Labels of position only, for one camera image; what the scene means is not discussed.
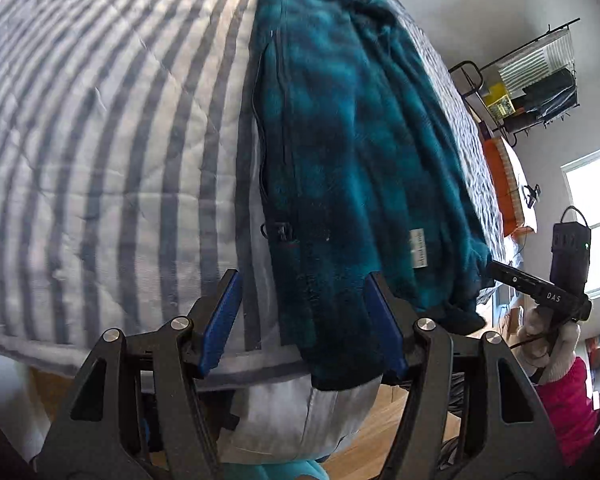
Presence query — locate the person's right hand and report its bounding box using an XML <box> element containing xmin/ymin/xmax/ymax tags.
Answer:
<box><xmin>512</xmin><ymin>305</ymin><xmax>581</xmax><ymax>386</ymax></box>

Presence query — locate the person's right forearm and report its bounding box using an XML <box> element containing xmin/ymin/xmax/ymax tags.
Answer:
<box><xmin>535</xmin><ymin>357</ymin><xmax>598</xmax><ymax>466</ymax></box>

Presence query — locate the yellow box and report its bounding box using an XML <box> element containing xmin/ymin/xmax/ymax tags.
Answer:
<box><xmin>482</xmin><ymin>82</ymin><xmax>515</xmax><ymax>121</ymax></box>

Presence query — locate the white cloth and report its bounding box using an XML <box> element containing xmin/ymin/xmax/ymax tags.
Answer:
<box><xmin>502</xmin><ymin>139</ymin><xmax>539</xmax><ymax>233</ymax></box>

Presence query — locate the teal plaid fleece garment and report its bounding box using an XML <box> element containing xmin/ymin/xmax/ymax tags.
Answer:
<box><xmin>250</xmin><ymin>0</ymin><xmax>496</xmax><ymax>392</ymax></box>

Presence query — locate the teal cloth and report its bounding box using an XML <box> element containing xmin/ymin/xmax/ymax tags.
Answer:
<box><xmin>225</xmin><ymin>457</ymin><xmax>331</xmax><ymax>480</ymax></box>

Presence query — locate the black bag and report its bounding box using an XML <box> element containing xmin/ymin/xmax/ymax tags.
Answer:
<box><xmin>502</xmin><ymin>69</ymin><xmax>578</xmax><ymax>131</ymax></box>

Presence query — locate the grey striped quilt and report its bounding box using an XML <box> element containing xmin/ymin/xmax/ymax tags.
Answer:
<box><xmin>0</xmin><ymin>0</ymin><xmax>511</xmax><ymax>393</ymax></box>

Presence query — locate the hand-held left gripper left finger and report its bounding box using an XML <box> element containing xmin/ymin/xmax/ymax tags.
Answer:
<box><xmin>30</xmin><ymin>269</ymin><xmax>244</xmax><ymax>480</ymax></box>

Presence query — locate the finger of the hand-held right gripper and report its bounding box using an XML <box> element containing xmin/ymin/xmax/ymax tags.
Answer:
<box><xmin>487</xmin><ymin>259</ymin><xmax>536</xmax><ymax>297</ymax></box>

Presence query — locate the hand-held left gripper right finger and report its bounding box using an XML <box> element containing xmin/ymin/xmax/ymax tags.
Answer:
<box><xmin>365</xmin><ymin>270</ymin><xmax>581</xmax><ymax>480</ymax></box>

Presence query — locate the white ribbed panel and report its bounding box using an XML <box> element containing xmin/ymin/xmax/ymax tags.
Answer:
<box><xmin>497</xmin><ymin>30</ymin><xmax>575</xmax><ymax>86</ymax></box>

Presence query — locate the black metal rack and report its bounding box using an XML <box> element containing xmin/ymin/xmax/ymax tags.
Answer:
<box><xmin>449</xmin><ymin>17</ymin><xmax>581</xmax><ymax>148</ymax></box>

